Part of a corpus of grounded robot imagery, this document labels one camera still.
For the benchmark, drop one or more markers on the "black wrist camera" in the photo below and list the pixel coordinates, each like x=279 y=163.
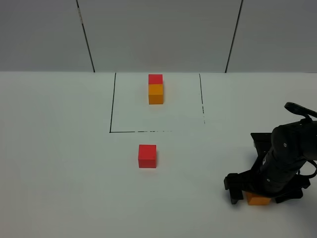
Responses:
x=262 y=142

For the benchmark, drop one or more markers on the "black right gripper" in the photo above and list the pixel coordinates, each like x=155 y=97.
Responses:
x=272 y=175

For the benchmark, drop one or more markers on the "red template block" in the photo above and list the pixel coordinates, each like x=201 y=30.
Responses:
x=155 y=79

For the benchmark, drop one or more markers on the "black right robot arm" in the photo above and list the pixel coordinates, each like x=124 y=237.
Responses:
x=296 y=139

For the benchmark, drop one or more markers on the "orange template block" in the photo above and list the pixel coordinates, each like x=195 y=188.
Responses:
x=155 y=94

